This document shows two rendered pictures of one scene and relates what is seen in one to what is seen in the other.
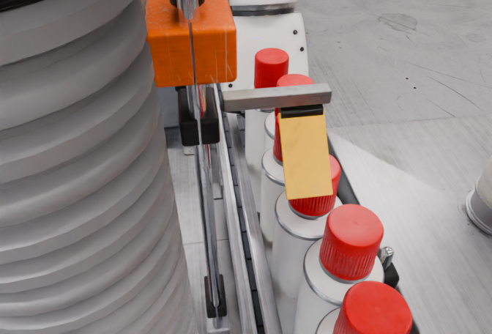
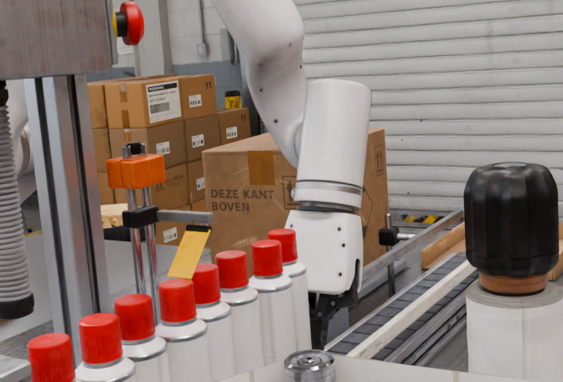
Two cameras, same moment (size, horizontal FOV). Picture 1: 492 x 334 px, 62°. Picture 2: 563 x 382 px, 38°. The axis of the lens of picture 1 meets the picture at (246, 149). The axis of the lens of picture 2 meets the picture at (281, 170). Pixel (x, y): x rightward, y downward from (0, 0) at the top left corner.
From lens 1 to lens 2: 0.70 m
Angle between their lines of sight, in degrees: 48
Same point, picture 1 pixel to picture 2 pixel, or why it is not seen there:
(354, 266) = (163, 306)
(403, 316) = (137, 301)
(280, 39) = (325, 233)
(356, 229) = (172, 284)
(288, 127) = (187, 236)
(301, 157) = (185, 254)
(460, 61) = not seen: outside the picture
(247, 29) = (301, 221)
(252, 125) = not seen: hidden behind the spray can
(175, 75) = (115, 182)
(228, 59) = (133, 176)
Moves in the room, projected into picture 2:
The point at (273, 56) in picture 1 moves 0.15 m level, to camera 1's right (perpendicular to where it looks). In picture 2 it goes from (281, 231) to (393, 245)
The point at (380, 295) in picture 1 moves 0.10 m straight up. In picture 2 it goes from (141, 296) to (129, 187)
